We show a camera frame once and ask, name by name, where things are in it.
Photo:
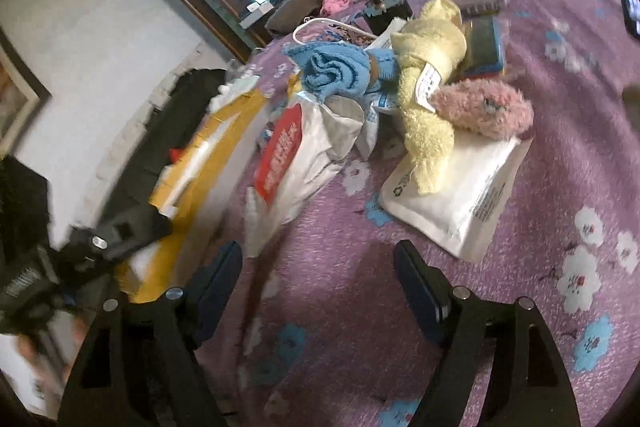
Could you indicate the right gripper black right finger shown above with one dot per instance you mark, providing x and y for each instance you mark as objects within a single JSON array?
[{"x": 528, "y": 384}]

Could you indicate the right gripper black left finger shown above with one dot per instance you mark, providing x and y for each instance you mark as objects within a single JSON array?
[{"x": 137, "y": 365}]

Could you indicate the white printed pouch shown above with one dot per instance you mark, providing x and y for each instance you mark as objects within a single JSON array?
[{"x": 463, "y": 216}]

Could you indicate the pink fluffy plush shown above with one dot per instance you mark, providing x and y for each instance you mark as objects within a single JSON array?
[{"x": 490, "y": 108}]

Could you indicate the white red plastic bag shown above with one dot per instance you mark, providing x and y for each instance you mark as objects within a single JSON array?
[{"x": 306, "y": 150}]

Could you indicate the yellow plush towel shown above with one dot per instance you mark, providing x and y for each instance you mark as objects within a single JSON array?
[{"x": 428, "y": 49}]

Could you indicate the blue sponge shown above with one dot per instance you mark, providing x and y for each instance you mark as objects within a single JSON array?
[{"x": 484, "y": 51}]

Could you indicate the blue knitted cloth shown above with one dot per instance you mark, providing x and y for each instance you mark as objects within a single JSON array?
[{"x": 340, "y": 68}]

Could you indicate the yellow edged white box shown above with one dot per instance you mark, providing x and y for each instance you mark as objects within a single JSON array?
[{"x": 194, "y": 194}]

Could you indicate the purple floral tablecloth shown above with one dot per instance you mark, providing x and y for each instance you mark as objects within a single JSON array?
[{"x": 318, "y": 331}]

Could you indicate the black luggage bag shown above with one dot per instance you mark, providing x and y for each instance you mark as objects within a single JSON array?
[{"x": 169, "y": 128}]

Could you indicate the grey brown cushion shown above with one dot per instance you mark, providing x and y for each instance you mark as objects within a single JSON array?
[{"x": 289, "y": 14}]

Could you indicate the clear zip pouch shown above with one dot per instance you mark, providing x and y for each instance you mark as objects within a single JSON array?
[{"x": 316, "y": 29}]

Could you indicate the black electric motor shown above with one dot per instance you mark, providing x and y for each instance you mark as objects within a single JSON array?
[{"x": 378, "y": 14}]

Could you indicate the smartphone on stand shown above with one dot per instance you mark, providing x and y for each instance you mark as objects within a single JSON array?
[{"x": 631, "y": 14}]

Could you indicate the pink cloth scrunchie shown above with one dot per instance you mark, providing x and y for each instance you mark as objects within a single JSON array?
[{"x": 332, "y": 7}]

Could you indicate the framed wall painting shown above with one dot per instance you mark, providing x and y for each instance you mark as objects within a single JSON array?
[{"x": 22, "y": 97}]

